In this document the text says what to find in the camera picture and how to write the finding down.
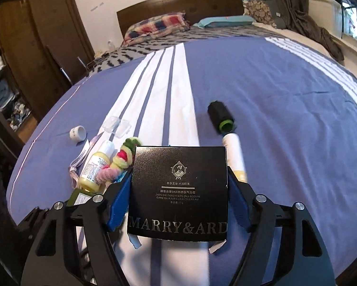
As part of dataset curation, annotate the colourful fuzzy scrunchie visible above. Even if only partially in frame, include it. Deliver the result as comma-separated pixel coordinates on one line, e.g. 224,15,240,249
95,137,141,184

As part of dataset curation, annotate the black thread spool green cap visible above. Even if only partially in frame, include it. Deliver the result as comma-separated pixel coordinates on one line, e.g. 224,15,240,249
207,101,237,134

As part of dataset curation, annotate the red blue plaid pillow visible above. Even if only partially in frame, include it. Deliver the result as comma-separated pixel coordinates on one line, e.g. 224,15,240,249
123,11,191,46

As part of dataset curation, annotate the brown patterned cushion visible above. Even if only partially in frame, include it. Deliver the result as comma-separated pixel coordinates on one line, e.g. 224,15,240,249
244,0,287,30

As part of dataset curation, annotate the brown wooden wardrobe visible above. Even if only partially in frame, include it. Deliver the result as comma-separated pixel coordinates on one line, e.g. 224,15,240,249
0,0,96,114

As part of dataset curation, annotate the black cosmetic box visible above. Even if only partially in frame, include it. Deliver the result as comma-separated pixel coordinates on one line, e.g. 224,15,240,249
127,145,229,242

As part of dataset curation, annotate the small green box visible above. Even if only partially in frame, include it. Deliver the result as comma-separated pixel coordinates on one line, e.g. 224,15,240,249
67,186,97,207

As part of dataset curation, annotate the grey zigzag patterned bedsheet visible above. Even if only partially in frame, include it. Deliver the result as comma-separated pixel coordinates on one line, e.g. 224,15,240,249
86,25,286,78

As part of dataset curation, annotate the pink and white sachet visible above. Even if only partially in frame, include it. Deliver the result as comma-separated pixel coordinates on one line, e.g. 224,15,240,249
70,134,103,188

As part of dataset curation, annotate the white patterned tape roll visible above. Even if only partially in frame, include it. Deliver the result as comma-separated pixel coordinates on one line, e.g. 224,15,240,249
70,126,87,142

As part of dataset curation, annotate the black pole with chrome end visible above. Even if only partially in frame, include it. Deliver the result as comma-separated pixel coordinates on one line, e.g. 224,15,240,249
46,45,75,85

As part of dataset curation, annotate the blue white striped blanket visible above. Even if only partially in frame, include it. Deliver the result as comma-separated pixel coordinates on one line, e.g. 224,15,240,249
6,37,357,286

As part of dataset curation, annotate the dark wooden headboard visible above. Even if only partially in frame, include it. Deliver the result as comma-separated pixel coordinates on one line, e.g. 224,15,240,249
116,0,245,36

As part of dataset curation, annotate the brown curtain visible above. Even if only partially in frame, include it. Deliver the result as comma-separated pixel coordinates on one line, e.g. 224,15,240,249
257,0,346,63

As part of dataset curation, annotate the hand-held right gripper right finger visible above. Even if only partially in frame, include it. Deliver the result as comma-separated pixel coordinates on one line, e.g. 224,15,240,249
226,165,337,286

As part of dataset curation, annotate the teal pillow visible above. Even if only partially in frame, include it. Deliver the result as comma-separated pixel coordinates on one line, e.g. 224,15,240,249
198,15,256,29

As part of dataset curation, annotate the small yellow lotion bottle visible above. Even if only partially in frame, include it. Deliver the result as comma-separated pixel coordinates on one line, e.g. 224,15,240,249
79,140,116,193

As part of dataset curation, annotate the white and yellow tube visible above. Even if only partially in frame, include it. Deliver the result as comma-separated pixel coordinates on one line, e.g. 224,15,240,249
221,133,248,183

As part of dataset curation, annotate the clear plastic hinged case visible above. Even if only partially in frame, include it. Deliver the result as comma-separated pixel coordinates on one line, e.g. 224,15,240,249
102,116,134,134

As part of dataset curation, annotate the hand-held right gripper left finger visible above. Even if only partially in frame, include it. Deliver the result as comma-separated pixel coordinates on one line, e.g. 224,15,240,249
20,171,134,286

